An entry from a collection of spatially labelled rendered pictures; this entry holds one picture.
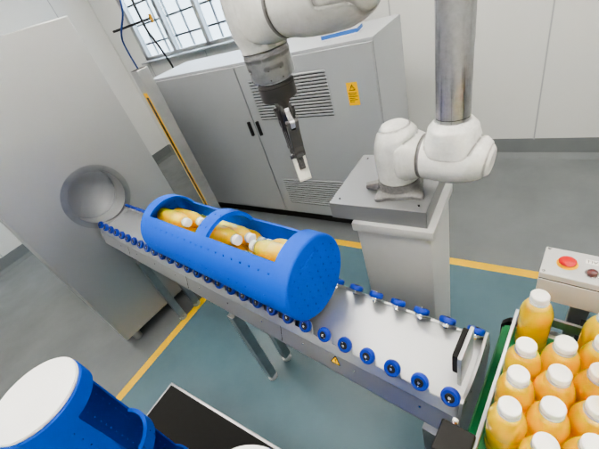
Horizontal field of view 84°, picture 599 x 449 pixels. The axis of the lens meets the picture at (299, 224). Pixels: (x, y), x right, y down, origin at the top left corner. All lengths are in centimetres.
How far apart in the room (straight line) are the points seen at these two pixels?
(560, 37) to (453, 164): 229
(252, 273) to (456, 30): 87
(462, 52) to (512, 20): 224
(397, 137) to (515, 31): 224
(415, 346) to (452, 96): 72
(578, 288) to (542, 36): 253
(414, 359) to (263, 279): 48
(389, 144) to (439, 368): 70
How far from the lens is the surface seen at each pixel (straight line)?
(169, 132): 184
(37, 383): 150
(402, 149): 121
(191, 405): 221
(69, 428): 140
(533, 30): 334
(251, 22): 65
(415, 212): 126
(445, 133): 113
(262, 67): 68
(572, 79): 346
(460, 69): 110
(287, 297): 98
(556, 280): 105
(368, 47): 218
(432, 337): 109
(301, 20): 58
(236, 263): 110
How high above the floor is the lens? 185
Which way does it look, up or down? 36 degrees down
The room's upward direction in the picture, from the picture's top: 20 degrees counter-clockwise
